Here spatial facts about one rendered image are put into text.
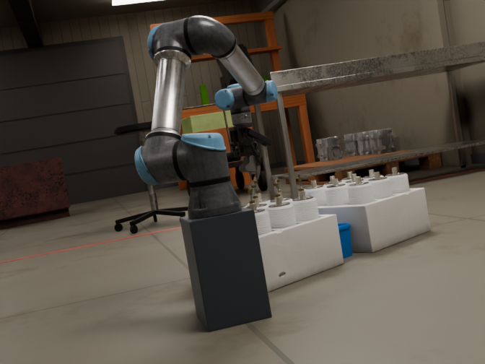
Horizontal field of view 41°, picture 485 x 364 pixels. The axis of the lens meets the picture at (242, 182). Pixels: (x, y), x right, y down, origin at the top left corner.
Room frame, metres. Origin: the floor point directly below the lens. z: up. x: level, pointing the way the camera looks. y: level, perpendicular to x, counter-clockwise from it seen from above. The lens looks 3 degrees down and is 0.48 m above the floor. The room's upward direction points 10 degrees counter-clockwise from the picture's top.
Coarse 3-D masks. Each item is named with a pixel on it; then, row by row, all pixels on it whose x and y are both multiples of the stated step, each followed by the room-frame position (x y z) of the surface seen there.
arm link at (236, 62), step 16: (192, 16) 2.02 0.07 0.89; (192, 32) 1.98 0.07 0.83; (208, 32) 1.98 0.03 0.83; (224, 32) 2.01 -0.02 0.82; (208, 48) 2.00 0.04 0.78; (224, 48) 2.02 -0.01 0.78; (224, 64) 2.12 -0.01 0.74; (240, 64) 2.12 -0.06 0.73; (240, 80) 2.19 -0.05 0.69; (256, 80) 2.22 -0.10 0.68; (256, 96) 2.28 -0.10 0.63; (272, 96) 2.29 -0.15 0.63
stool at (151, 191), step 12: (120, 132) 4.53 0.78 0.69; (132, 132) 4.55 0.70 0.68; (144, 132) 4.64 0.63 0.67; (156, 204) 4.63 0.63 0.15; (132, 216) 4.65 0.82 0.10; (144, 216) 4.49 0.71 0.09; (156, 216) 4.91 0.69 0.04; (180, 216) 4.43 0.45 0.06; (120, 228) 4.68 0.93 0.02; (132, 228) 4.36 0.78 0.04
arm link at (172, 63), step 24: (168, 24) 2.03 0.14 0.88; (168, 48) 1.98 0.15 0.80; (192, 48) 2.00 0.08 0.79; (168, 72) 1.96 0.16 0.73; (168, 96) 1.92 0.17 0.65; (168, 120) 1.89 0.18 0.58; (144, 144) 1.88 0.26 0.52; (168, 144) 1.83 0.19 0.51; (144, 168) 1.83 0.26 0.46; (168, 168) 1.80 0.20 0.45
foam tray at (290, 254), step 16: (304, 224) 2.18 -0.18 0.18; (320, 224) 2.23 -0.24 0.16; (336, 224) 2.29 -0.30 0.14; (272, 240) 2.08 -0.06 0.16; (288, 240) 2.13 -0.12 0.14; (304, 240) 2.18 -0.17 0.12; (320, 240) 2.23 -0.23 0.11; (336, 240) 2.28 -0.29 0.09; (272, 256) 2.08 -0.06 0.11; (288, 256) 2.12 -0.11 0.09; (304, 256) 2.17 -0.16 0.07; (320, 256) 2.22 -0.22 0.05; (336, 256) 2.27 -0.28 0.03; (272, 272) 2.07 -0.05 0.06; (288, 272) 2.11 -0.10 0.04; (304, 272) 2.16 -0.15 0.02; (272, 288) 2.06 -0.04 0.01
